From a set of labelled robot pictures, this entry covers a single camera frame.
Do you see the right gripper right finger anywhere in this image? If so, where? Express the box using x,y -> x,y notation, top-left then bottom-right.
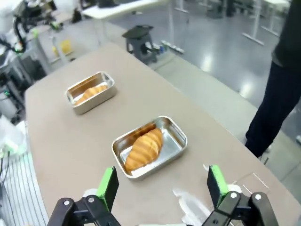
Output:
203,164 -> 281,226

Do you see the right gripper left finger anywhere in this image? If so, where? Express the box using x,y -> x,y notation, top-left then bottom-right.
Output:
48,165 -> 120,226

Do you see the golden croissant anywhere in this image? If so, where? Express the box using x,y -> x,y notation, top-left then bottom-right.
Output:
75,85 -> 109,105
124,128 -> 164,171

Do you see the steel rectangular container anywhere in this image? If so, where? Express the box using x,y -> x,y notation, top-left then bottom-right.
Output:
111,115 -> 189,182
65,71 -> 117,116

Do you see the person in black clothes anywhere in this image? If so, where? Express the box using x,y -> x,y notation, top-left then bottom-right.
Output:
244,0 -> 301,159

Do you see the white power strip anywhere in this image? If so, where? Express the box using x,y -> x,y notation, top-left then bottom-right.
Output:
160,40 -> 184,54

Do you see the yellow bottle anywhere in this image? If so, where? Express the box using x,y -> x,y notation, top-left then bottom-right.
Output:
60,40 -> 71,56

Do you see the grey plastic stool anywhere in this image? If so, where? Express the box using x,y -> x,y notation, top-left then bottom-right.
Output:
121,24 -> 158,65

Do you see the white background table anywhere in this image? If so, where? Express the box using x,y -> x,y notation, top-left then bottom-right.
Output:
82,0 -> 175,46

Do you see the background robot station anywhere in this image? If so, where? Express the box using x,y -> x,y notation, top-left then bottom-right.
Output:
12,0 -> 64,53

